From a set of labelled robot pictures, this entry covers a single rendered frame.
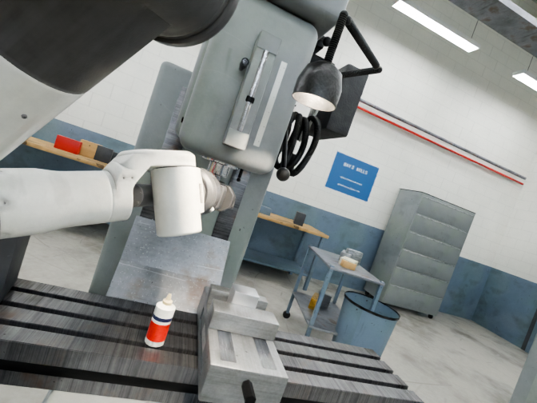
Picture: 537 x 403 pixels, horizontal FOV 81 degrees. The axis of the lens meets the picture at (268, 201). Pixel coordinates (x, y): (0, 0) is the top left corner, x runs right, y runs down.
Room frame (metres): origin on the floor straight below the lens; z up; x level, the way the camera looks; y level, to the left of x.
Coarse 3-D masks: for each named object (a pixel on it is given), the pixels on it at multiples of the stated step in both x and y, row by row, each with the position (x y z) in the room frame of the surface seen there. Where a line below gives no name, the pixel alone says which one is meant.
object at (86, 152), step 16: (32, 144) 3.45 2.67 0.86; (48, 144) 3.85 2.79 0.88; (64, 144) 3.75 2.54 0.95; (80, 144) 3.79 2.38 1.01; (96, 144) 3.92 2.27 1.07; (80, 160) 3.59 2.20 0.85; (96, 160) 3.92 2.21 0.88; (288, 224) 4.37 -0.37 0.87; (304, 224) 5.14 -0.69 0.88; (320, 240) 4.57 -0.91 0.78; (256, 256) 4.63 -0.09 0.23; (272, 256) 5.02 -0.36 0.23; (288, 272) 5.22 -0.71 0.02; (304, 272) 4.69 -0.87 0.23; (304, 288) 4.56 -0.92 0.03
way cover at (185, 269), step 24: (144, 240) 0.98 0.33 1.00; (168, 240) 1.01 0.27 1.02; (192, 240) 1.04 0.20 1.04; (216, 240) 1.07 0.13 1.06; (120, 264) 0.93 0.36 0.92; (144, 264) 0.96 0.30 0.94; (168, 264) 0.98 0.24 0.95; (192, 264) 1.01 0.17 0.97; (216, 264) 1.04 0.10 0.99; (120, 288) 0.89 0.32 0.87; (144, 288) 0.91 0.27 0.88; (168, 288) 0.94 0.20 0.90; (192, 288) 0.98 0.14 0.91; (192, 312) 0.93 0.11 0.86
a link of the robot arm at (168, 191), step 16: (160, 176) 0.43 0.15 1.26; (176, 176) 0.43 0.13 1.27; (192, 176) 0.45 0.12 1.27; (208, 176) 0.52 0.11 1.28; (144, 192) 0.44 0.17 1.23; (160, 192) 0.43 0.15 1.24; (176, 192) 0.43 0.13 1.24; (192, 192) 0.45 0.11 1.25; (208, 192) 0.51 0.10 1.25; (160, 208) 0.43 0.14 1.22; (176, 208) 0.43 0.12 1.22; (192, 208) 0.44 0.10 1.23; (208, 208) 0.52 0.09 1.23; (160, 224) 0.44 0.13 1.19; (176, 224) 0.43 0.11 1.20; (192, 224) 0.44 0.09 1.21
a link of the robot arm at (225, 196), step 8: (200, 168) 0.55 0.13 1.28; (216, 184) 0.55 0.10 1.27; (224, 184) 0.65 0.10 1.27; (224, 192) 0.61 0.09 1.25; (232, 192) 0.64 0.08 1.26; (216, 200) 0.55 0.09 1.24; (224, 200) 0.64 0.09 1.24; (232, 200) 0.64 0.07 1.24; (216, 208) 0.60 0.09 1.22; (224, 208) 0.64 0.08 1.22; (232, 208) 0.65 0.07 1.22
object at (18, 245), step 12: (0, 240) 0.57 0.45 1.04; (12, 240) 0.58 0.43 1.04; (24, 240) 0.64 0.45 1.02; (0, 252) 0.57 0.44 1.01; (12, 252) 0.58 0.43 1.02; (24, 252) 0.67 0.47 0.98; (0, 264) 0.58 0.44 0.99; (12, 264) 0.60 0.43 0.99; (0, 276) 0.58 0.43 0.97; (12, 276) 0.63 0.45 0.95; (0, 288) 0.58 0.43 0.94; (0, 300) 0.59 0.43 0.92
